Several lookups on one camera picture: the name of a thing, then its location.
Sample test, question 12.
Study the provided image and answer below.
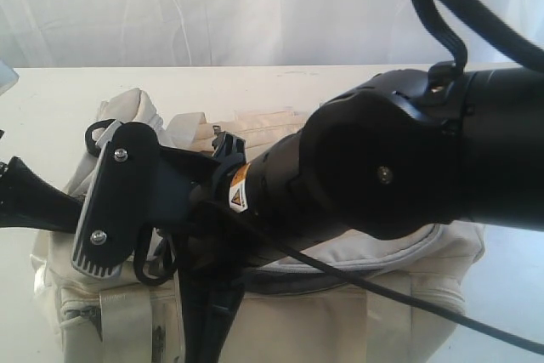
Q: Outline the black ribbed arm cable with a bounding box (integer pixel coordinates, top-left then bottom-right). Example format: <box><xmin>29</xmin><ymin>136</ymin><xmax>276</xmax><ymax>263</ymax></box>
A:
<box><xmin>405</xmin><ymin>0</ymin><xmax>544</xmax><ymax>73</ymax></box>

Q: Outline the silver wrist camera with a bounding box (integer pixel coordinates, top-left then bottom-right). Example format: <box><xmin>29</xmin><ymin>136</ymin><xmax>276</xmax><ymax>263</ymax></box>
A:
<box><xmin>71</xmin><ymin>119</ymin><xmax>160</xmax><ymax>280</ymax></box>
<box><xmin>0</xmin><ymin>60</ymin><xmax>20</xmax><ymax>95</ymax></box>

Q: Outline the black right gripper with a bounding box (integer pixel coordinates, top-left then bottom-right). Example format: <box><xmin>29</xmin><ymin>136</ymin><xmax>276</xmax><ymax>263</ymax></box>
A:
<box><xmin>154</xmin><ymin>132</ymin><xmax>272</xmax><ymax>362</ymax></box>

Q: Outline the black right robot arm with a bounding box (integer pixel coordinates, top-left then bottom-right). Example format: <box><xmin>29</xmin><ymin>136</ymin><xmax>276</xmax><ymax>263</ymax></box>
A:
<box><xmin>167</xmin><ymin>65</ymin><xmax>543</xmax><ymax>362</ymax></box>

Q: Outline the black right camera cable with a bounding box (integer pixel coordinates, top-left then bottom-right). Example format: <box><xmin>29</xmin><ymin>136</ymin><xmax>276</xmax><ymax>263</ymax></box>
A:
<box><xmin>131</xmin><ymin>201</ymin><xmax>544</xmax><ymax>360</ymax></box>

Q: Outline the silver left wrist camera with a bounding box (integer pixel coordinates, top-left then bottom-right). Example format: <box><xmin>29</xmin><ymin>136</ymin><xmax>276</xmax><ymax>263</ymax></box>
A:
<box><xmin>0</xmin><ymin>60</ymin><xmax>20</xmax><ymax>95</ymax></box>

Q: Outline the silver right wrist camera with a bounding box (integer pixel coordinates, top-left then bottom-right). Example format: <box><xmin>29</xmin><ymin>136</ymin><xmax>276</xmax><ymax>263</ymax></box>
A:
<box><xmin>71</xmin><ymin>119</ymin><xmax>160</xmax><ymax>280</ymax></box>

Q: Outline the beige canvas duffel bag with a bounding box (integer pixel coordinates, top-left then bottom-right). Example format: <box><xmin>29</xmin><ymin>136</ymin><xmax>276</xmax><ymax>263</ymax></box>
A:
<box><xmin>29</xmin><ymin>87</ymin><xmax>486</xmax><ymax>363</ymax></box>

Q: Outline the white backdrop curtain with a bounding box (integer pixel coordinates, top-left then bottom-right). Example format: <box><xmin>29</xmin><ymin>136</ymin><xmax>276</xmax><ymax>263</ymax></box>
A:
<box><xmin>1</xmin><ymin>0</ymin><xmax>543</xmax><ymax>68</ymax></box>

